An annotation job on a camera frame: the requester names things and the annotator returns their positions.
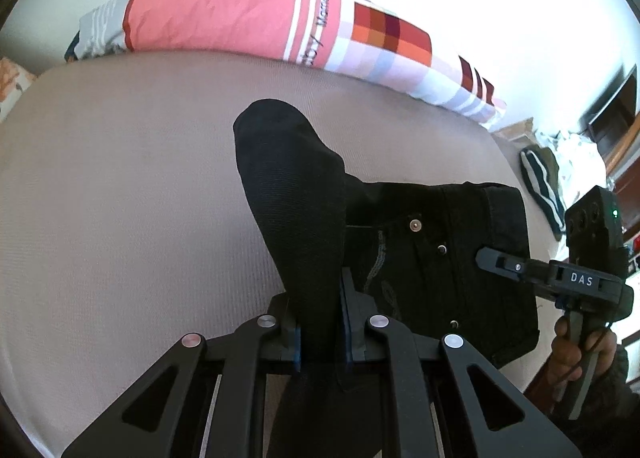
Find beige bed mattress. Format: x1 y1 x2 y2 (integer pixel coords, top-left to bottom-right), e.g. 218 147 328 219
0 49 568 455

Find white crumpled cloth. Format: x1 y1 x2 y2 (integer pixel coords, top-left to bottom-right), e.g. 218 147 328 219
537 129 609 211

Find person's right hand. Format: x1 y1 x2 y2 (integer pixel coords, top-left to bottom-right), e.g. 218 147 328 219
549 313 619 391

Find black pants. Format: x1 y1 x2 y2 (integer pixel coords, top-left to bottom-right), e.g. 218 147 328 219
233 98 541 458

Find green white striped cloth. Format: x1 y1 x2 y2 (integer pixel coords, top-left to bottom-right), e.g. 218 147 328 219
520 145 569 242

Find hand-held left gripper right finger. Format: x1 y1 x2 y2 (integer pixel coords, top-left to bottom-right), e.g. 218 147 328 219
340 270 583 458

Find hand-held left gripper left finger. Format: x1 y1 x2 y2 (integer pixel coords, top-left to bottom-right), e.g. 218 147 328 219
60 294 302 458

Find pink checked pillow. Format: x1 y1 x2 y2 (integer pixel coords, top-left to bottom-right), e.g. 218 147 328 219
64 0 507 127

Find white floral pillow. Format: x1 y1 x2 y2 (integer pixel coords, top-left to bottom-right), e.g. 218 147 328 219
0 57 37 106

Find dark wooden cabinet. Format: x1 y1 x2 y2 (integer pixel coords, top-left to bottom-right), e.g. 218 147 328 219
580 64 640 180

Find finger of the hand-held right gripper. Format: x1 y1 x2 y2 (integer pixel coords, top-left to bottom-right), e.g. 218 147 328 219
476 247 551 285

